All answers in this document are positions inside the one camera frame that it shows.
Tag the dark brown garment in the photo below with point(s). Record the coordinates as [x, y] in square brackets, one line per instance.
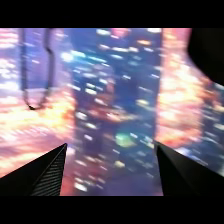
[208, 50]

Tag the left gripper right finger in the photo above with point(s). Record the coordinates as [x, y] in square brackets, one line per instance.
[190, 176]

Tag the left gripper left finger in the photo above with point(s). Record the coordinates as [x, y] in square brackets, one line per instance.
[36, 176]

